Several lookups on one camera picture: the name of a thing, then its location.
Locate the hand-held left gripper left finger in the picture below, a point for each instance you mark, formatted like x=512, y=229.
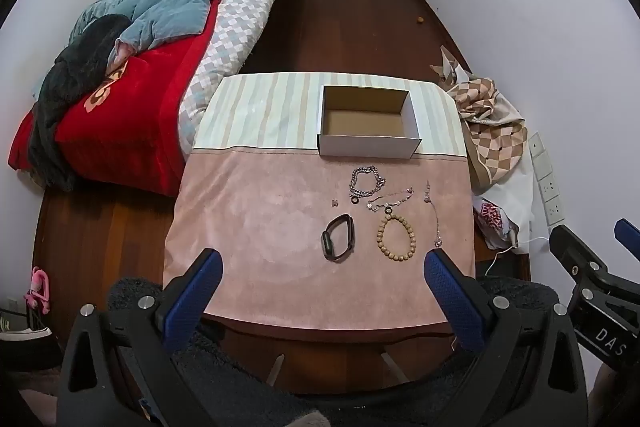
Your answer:
x=200, y=287

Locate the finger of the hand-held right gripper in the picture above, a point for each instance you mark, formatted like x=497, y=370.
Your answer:
x=629, y=234
x=575, y=254

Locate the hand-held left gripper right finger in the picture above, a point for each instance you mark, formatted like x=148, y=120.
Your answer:
x=450, y=302

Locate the black smart band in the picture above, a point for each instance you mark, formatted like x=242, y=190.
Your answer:
x=327, y=244

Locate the white cardboard box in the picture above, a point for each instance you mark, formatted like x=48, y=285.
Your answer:
x=365, y=147

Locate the person's right forearm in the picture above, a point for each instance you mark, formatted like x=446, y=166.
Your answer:
x=607, y=387

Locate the white red-printed plastic bag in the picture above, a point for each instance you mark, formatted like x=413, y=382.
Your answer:
x=492, y=217

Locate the pink striped tablecloth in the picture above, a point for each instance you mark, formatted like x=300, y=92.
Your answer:
x=260, y=217

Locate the person's dark fleece pants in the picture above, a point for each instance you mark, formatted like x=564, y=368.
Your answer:
x=240, y=372

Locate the wooden table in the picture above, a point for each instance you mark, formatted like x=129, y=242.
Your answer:
x=325, y=339

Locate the brown checkered cloth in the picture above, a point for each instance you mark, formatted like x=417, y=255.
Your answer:
x=495, y=142

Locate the pink plastic hanger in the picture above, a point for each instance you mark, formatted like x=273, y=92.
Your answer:
x=40, y=287

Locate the red blanket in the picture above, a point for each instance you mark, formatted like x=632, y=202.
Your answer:
x=135, y=117

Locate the white-soled sneaker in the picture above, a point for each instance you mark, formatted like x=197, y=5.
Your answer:
x=20, y=334

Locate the dark fleece garment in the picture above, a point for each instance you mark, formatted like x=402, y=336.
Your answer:
x=80, y=62

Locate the checkered bed quilt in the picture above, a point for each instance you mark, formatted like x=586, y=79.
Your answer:
x=235, y=32

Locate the white wall socket strip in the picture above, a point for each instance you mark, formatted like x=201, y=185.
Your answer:
x=547, y=192

